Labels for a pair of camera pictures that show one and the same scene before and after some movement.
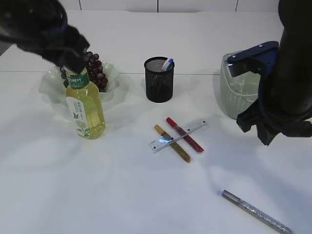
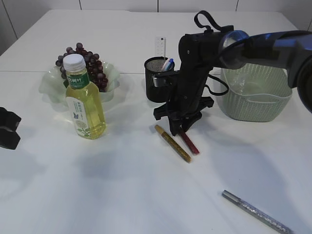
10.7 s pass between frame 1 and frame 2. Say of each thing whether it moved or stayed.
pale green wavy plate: stayed
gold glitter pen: stayed
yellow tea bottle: stayed
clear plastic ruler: moved
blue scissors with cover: stayed
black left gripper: moved
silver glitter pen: stayed
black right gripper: moved
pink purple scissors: stayed
